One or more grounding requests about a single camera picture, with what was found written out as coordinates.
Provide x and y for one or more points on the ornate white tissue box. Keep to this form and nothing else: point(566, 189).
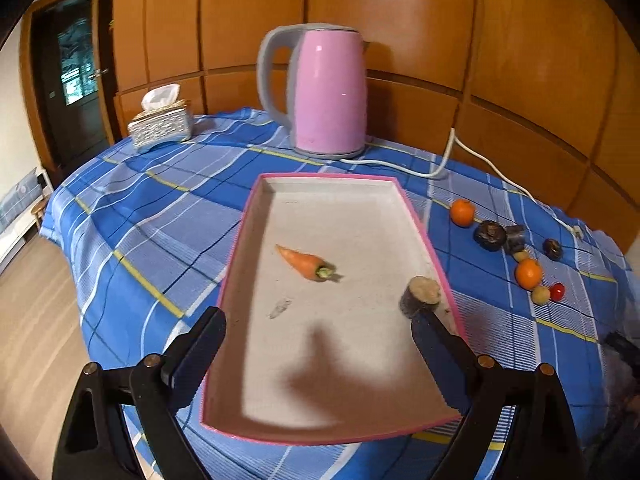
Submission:
point(160, 127)

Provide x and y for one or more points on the white low cabinet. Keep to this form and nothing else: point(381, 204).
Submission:
point(20, 240)

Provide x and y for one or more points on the pink electric kettle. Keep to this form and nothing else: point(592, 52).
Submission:
point(327, 90)

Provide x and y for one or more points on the dark door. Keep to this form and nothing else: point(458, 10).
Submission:
point(75, 85)

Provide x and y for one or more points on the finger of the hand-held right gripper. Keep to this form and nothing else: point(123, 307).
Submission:
point(621, 349)

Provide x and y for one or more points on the wooden wardrobe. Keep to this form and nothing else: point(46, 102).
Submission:
point(500, 35)

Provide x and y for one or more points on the white tissue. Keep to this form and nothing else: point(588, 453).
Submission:
point(160, 96)

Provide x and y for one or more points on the orange tangerine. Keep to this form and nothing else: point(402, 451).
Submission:
point(528, 273)
point(461, 212)

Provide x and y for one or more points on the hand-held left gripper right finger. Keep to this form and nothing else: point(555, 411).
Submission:
point(440, 365)

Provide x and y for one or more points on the red cherry tomato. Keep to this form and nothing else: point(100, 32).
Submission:
point(557, 291)

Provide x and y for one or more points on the orange carrot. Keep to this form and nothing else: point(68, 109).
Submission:
point(300, 258)

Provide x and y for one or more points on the small yellowish round fruit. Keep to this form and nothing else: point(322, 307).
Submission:
point(540, 295)
point(521, 256)

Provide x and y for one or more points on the blue plaid tablecloth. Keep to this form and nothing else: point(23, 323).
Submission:
point(150, 210)

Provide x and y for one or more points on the dark sugarcane stub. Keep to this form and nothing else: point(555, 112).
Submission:
point(417, 297)

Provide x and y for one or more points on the pink-rimmed white tray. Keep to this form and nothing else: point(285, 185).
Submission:
point(340, 220)

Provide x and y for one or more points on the small wooden stool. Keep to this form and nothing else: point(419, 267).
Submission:
point(40, 209)

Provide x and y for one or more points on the small dark round fruit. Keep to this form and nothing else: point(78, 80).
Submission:
point(552, 249)

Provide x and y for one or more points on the grey kettle base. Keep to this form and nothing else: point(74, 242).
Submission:
point(330, 154)

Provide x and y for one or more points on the dark sugarcane piece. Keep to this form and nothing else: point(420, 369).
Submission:
point(515, 240)

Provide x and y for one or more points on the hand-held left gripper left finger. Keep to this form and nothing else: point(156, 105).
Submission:
point(192, 365)

